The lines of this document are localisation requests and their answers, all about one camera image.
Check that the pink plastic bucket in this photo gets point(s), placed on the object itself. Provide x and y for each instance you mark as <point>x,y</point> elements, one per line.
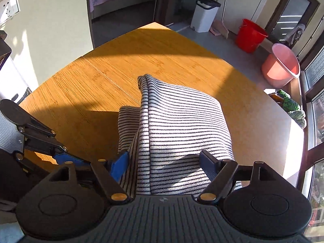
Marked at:
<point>274,68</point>

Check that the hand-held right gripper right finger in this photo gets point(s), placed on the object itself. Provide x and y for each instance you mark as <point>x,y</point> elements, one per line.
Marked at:
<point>208,164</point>

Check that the white wall socket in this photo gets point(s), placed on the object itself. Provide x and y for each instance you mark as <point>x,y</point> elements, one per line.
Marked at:
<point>8,7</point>

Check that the red plastic bucket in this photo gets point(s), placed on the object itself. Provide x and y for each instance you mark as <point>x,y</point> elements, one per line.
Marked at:
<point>249,39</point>

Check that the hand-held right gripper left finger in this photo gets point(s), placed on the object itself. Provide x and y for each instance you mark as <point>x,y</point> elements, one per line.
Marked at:
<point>122,162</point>

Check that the green cactus plants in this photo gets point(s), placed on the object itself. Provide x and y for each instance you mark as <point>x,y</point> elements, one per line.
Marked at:
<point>291,103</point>

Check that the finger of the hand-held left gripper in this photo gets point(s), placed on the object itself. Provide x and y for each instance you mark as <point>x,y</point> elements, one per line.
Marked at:
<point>63,158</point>
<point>19,156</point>

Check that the pink mop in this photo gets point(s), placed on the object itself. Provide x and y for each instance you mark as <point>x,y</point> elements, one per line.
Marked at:
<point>222,29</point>

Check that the white appliance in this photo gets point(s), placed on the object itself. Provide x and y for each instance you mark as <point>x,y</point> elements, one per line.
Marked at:
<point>8,78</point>

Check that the black white striped garment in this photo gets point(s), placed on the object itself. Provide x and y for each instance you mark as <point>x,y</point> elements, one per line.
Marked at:
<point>177,111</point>

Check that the grey hanging cloth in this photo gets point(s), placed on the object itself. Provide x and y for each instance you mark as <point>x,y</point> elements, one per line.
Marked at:
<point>297,33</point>

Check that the white trash bin black lid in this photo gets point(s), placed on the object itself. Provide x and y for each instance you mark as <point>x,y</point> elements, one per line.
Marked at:
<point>203,17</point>

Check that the dark framed glass door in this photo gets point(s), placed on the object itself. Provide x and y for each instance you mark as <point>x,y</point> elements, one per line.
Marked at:
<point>291,7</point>

